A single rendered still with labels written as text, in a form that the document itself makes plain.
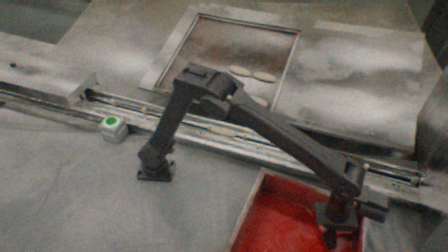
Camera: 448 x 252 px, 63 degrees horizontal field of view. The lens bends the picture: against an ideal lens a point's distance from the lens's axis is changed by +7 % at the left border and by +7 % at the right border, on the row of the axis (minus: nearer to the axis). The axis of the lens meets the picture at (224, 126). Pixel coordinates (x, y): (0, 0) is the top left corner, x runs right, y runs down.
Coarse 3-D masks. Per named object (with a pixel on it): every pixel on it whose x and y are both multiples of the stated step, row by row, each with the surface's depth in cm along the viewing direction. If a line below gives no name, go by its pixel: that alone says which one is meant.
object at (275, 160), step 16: (16, 96) 145; (64, 112) 142; (80, 112) 138; (96, 112) 136; (112, 112) 136; (144, 128) 131; (192, 144) 127; (208, 144) 124; (224, 144) 124; (240, 144) 124; (240, 160) 124; (256, 160) 121; (272, 160) 119; (288, 160) 119; (304, 176) 117; (368, 176) 114; (384, 192) 110; (400, 192) 110; (416, 192) 110; (416, 208) 109
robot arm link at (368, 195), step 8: (344, 192) 82; (352, 192) 81; (368, 192) 85; (376, 192) 85; (344, 200) 84; (352, 200) 83; (360, 200) 84; (368, 200) 84; (376, 200) 84; (384, 200) 84; (360, 208) 85; (368, 208) 85; (376, 208) 84; (384, 208) 83; (368, 216) 86; (376, 216) 85; (384, 216) 84
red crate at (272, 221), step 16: (256, 208) 110; (272, 208) 110; (288, 208) 110; (304, 208) 110; (256, 224) 106; (272, 224) 106; (288, 224) 106; (304, 224) 106; (256, 240) 103; (272, 240) 103; (288, 240) 103; (304, 240) 103; (320, 240) 103; (352, 240) 103
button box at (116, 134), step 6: (108, 114) 131; (120, 120) 128; (102, 126) 126; (120, 126) 128; (126, 126) 132; (102, 132) 128; (108, 132) 127; (114, 132) 126; (120, 132) 129; (126, 132) 133; (102, 138) 131; (108, 138) 130; (114, 138) 128; (120, 138) 130
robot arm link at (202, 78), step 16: (192, 64) 84; (176, 80) 80; (192, 80) 80; (208, 80) 80; (224, 80) 81; (176, 96) 86; (192, 96) 82; (224, 96) 80; (176, 112) 91; (160, 128) 99; (176, 128) 97; (160, 144) 103; (144, 160) 110; (160, 160) 108
